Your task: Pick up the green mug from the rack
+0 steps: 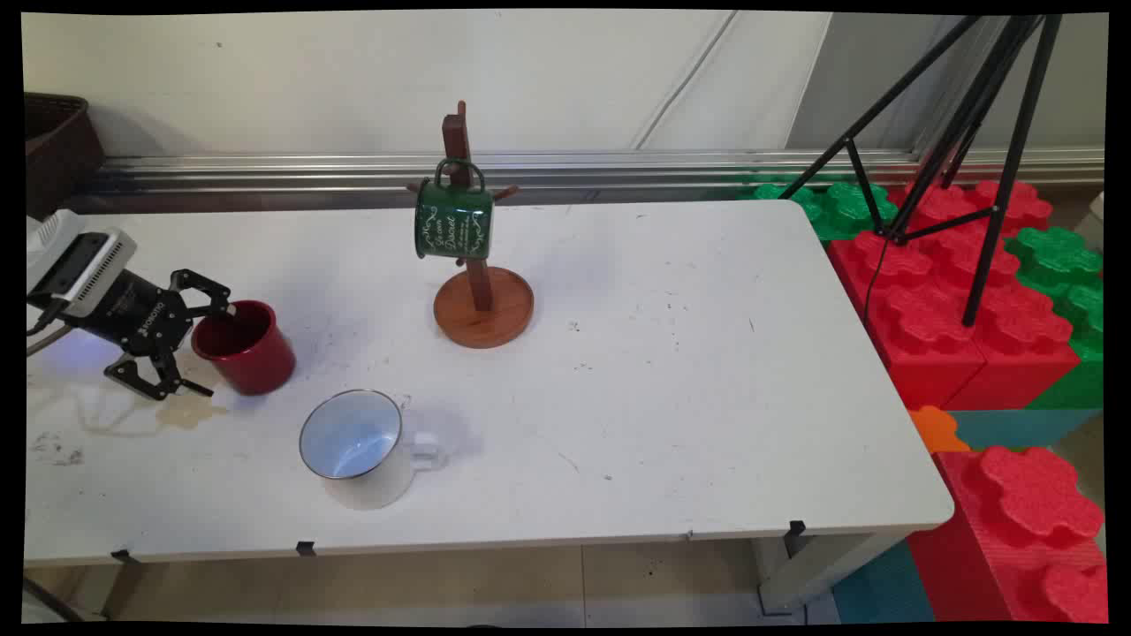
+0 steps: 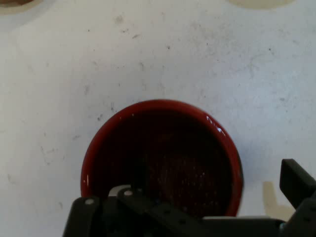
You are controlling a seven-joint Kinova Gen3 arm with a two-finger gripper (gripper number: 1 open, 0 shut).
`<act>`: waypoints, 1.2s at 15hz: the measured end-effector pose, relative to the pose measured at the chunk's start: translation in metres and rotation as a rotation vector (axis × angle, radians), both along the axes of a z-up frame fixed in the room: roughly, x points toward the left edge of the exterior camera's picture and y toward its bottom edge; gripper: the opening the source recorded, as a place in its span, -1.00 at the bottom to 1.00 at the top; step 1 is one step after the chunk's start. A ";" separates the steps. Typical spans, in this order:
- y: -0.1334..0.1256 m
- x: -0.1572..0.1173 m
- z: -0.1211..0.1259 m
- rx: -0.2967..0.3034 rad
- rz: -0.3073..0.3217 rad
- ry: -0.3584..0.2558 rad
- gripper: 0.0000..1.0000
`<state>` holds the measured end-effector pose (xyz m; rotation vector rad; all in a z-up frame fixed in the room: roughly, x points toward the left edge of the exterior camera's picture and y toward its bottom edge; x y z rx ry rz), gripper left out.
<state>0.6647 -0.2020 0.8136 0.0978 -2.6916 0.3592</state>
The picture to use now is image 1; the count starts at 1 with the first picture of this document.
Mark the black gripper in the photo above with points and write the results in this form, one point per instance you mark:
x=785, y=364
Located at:
x=132, y=311

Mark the green enamel mug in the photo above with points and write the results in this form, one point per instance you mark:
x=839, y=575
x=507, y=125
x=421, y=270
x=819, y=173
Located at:
x=452, y=221

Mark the red enamel mug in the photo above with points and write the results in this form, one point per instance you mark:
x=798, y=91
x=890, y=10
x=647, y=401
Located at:
x=252, y=353

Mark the white enamel mug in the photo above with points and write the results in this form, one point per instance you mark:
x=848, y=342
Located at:
x=358, y=442

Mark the dark brown wicker basket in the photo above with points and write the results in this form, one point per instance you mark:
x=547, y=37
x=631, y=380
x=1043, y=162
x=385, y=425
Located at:
x=57, y=146

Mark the black table edge clip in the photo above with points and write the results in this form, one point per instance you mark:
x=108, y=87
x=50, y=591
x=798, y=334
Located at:
x=794, y=534
x=306, y=548
x=125, y=556

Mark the wooden mug tree stand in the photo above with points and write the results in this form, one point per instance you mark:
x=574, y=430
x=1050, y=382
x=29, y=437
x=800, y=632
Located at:
x=484, y=309

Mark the small green foam block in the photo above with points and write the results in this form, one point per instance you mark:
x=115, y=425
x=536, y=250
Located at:
x=844, y=208

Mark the white table leg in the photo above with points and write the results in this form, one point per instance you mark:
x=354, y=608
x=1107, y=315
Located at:
x=817, y=570

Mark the teal foam floor mat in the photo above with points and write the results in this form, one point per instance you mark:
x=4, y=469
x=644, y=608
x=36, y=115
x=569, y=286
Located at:
x=884, y=587

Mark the large red foam block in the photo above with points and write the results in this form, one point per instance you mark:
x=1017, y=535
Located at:
x=937, y=309

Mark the orange foam piece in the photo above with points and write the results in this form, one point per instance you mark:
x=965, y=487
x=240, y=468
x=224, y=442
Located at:
x=937, y=428

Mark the black tripod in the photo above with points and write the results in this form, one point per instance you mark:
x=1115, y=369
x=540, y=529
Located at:
x=990, y=124

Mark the red foam block with studs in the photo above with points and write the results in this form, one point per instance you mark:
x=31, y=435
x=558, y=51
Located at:
x=1025, y=521

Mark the tall green foam block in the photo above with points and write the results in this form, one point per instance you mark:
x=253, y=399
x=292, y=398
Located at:
x=1074, y=274

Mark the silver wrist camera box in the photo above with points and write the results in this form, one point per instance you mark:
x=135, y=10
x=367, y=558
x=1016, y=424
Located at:
x=87, y=269

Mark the metal wall rail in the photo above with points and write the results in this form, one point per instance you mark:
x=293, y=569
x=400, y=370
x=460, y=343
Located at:
x=618, y=172

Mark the white wall conduit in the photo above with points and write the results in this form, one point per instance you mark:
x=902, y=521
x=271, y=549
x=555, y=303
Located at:
x=685, y=79

